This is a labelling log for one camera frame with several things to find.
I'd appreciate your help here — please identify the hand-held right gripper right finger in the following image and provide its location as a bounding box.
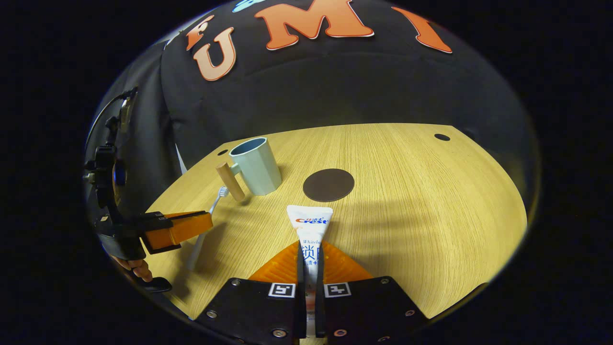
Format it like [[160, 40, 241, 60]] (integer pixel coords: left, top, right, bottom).
[[315, 241, 429, 345]]

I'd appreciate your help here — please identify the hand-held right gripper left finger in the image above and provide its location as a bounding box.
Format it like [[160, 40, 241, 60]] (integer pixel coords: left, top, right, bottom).
[[194, 241, 307, 345]]

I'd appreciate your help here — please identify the light blue toothbrush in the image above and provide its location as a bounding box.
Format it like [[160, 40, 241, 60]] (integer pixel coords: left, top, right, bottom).
[[187, 186, 229, 271]]

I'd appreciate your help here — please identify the white toothpaste tube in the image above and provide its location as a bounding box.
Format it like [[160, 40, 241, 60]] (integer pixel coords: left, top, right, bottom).
[[286, 205, 334, 338]]

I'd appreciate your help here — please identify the light blue cup wooden handle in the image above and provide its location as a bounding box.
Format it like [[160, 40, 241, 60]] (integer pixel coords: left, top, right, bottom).
[[216, 137, 283, 202]]

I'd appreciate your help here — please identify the round dark brown coaster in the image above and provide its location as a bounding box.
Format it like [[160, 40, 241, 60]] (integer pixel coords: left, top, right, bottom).
[[303, 168, 355, 202]]

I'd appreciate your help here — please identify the black backdrop cloth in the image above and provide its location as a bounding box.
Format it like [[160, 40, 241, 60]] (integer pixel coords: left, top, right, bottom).
[[89, 0, 539, 226]]

